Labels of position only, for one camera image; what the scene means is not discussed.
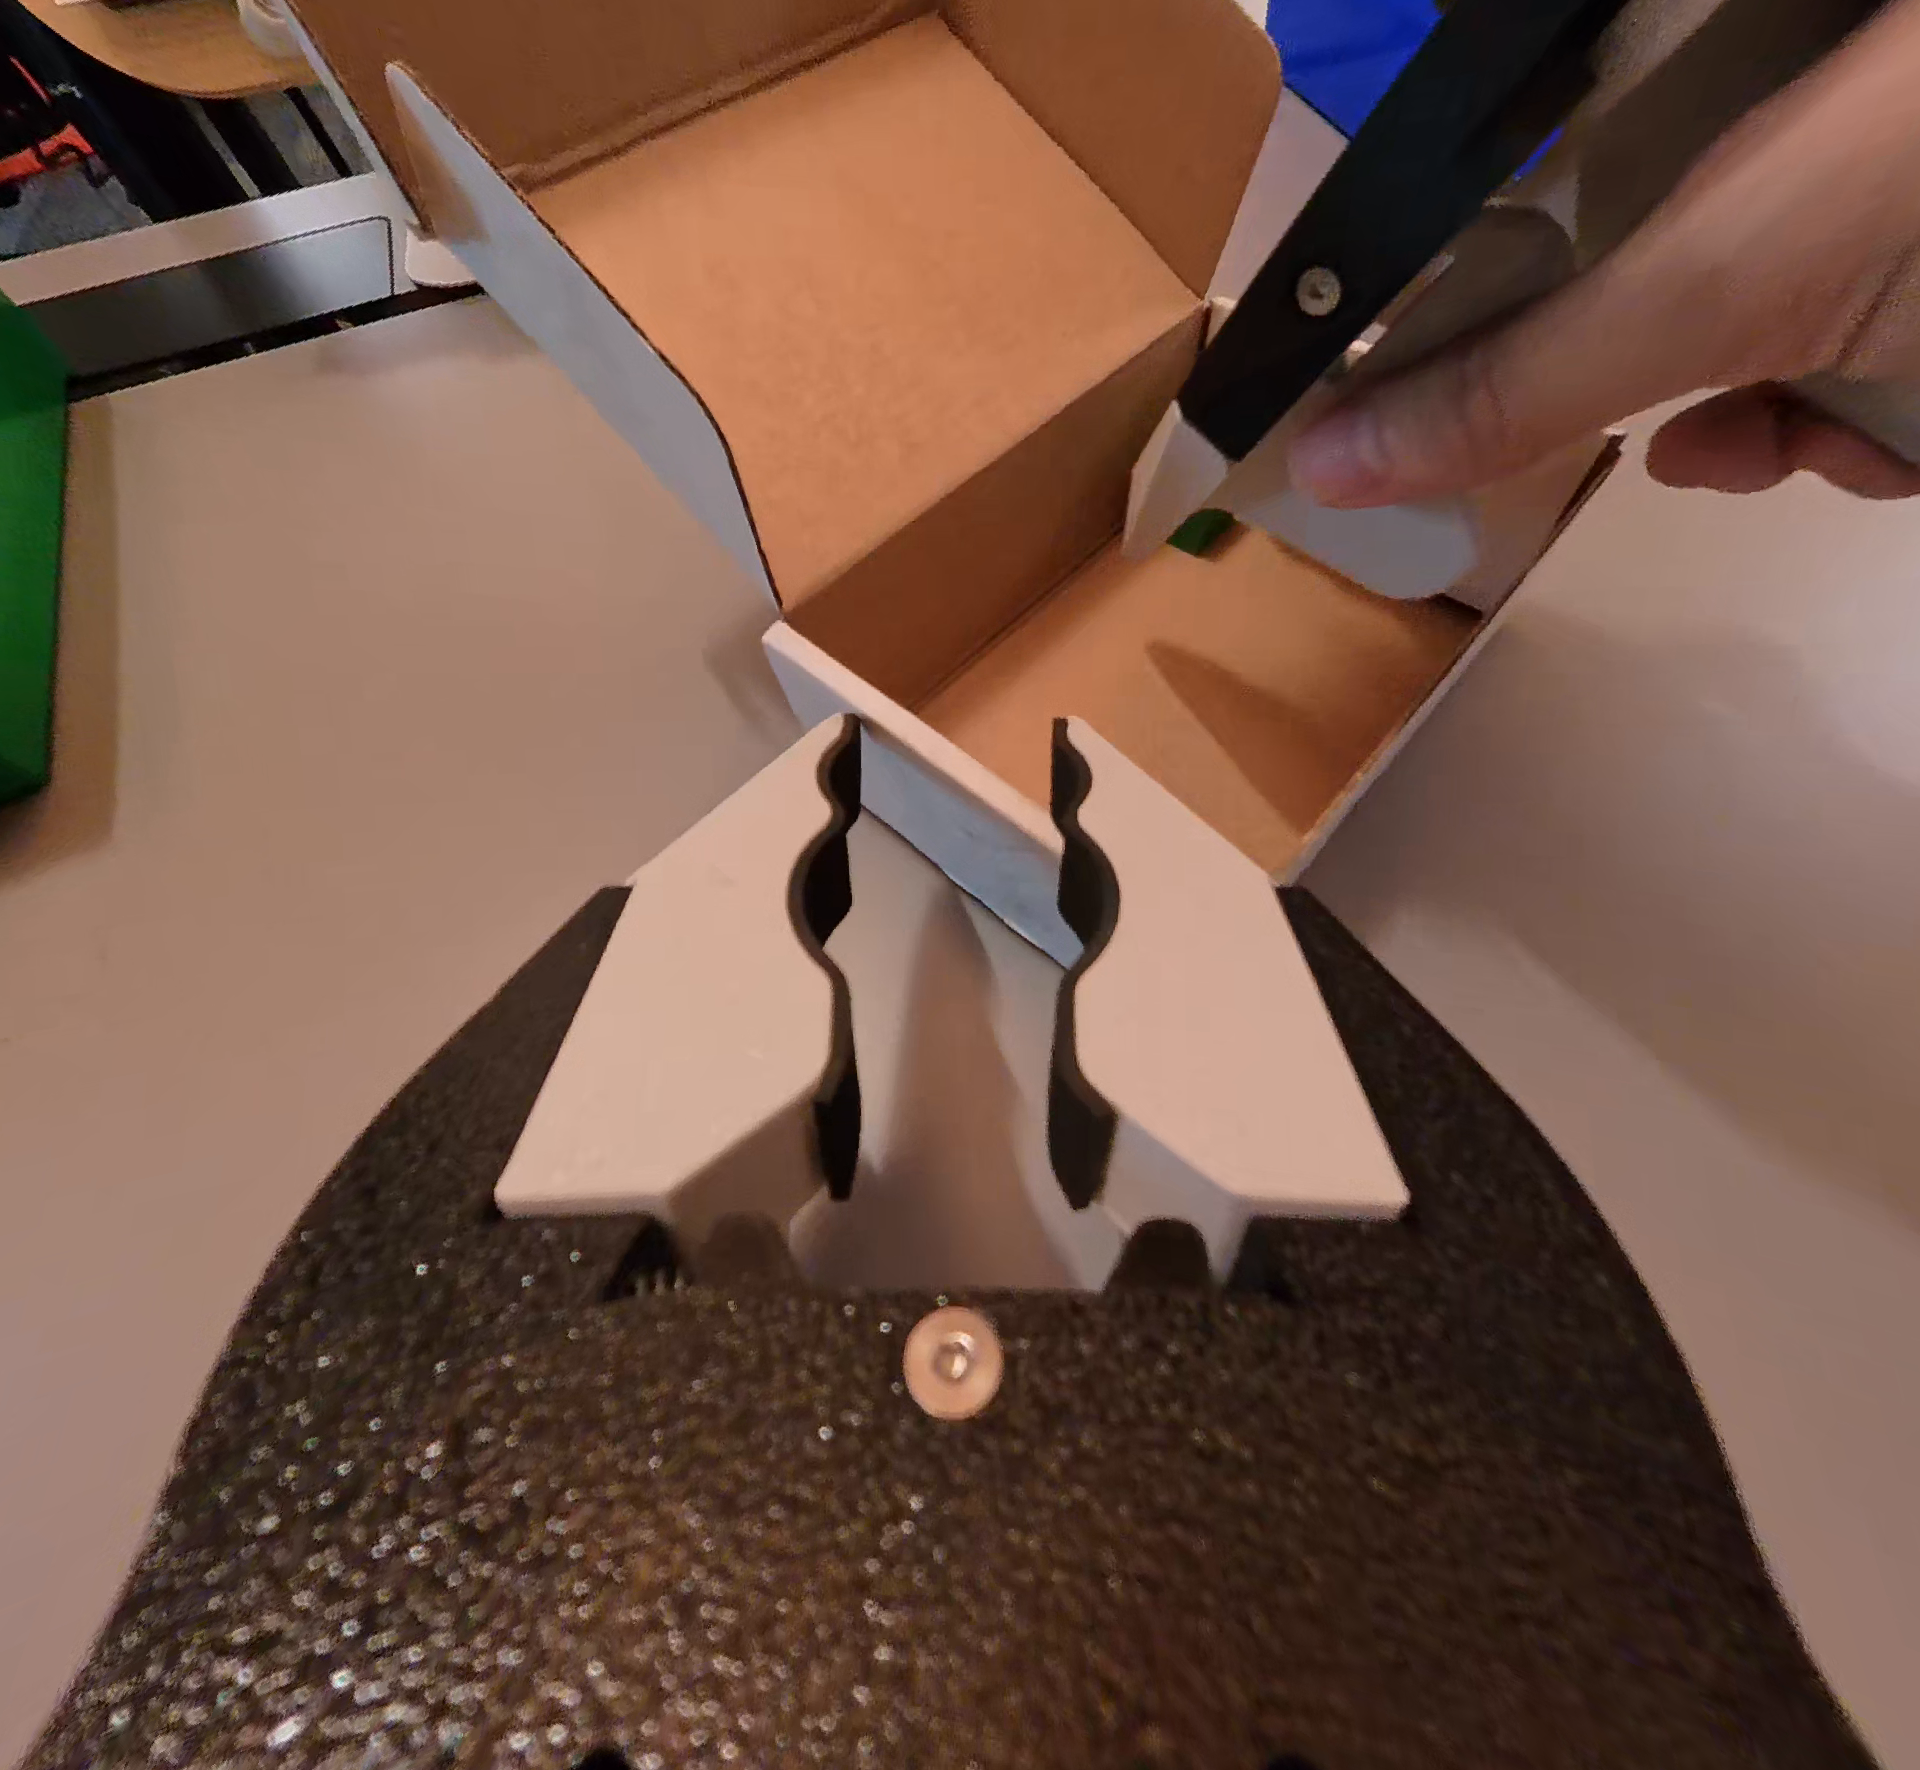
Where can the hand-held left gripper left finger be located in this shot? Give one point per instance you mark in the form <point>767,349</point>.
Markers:
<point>676,1036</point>

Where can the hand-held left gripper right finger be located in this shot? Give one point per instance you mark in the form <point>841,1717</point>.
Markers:
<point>1230,1051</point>

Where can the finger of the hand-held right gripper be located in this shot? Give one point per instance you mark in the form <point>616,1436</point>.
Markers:
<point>1181,480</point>

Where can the green cube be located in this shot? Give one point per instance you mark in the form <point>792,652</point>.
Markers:
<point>1200,536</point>

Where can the blue plastic bin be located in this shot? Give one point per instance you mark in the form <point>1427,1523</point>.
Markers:
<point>1350,1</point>

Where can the white cardboard mailer box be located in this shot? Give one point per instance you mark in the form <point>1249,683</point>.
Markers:
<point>841,273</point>

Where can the green plastic bin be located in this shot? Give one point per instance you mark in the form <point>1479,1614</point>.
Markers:
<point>30,571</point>

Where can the grey desk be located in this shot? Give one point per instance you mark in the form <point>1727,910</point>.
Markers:
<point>298,754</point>

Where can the person's right hand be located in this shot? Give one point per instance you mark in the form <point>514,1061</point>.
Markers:
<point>1727,286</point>

